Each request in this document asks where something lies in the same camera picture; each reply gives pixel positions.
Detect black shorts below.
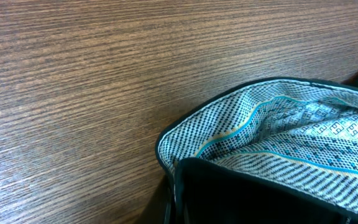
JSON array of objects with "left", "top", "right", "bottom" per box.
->
[{"left": 138, "top": 62, "right": 358, "bottom": 224}]

